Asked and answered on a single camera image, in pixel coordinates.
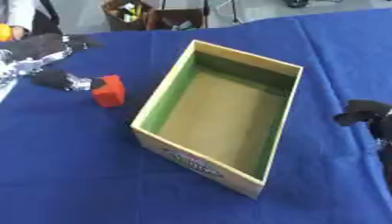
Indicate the red block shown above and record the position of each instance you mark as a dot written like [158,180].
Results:
[109,92]

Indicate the brown bag with items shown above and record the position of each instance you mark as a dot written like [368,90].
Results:
[126,14]

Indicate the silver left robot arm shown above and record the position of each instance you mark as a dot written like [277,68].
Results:
[10,70]

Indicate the person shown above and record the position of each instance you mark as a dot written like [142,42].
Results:
[30,16]

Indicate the dark brown box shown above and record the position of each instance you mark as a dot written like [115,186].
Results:
[176,19]

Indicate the yellow object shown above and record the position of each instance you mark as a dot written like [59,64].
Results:
[4,32]

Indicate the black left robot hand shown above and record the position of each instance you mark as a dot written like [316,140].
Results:
[38,46]

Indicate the open cardboard box green inside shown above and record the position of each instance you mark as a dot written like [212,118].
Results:
[219,116]

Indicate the black tripod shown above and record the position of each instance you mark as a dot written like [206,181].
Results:
[232,11]

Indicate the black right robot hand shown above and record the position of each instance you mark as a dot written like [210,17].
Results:
[367,112]

